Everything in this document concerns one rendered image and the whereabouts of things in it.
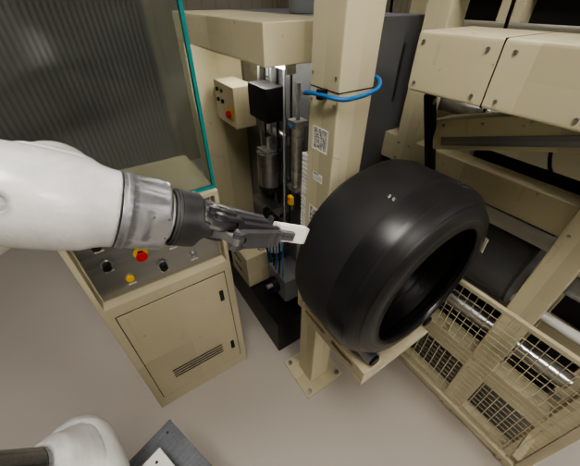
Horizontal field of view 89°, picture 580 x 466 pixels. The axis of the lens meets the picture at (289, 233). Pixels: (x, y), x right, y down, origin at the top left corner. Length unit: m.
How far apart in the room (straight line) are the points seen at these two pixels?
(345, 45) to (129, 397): 2.07
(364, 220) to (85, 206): 0.58
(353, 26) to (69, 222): 0.73
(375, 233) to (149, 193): 0.51
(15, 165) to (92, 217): 0.07
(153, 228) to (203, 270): 1.03
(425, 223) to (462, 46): 0.46
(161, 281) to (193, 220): 1.03
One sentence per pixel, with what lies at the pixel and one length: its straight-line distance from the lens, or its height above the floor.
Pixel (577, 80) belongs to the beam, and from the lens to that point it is 0.87.
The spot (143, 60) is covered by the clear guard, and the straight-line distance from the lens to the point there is 1.04.
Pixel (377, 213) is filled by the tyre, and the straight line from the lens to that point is 0.75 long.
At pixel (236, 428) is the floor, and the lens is 1.97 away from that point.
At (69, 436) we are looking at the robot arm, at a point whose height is 1.04.
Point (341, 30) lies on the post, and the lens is 0.86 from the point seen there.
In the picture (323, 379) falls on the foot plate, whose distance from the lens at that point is 2.05.
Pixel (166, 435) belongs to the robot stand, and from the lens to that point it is 1.33.
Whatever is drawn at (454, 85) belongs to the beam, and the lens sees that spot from 0.97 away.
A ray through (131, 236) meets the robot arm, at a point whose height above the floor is 1.65.
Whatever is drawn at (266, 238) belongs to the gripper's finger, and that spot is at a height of 1.58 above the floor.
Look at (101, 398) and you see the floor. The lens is 2.29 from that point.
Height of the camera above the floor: 1.86
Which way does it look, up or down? 39 degrees down
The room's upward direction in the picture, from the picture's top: straight up
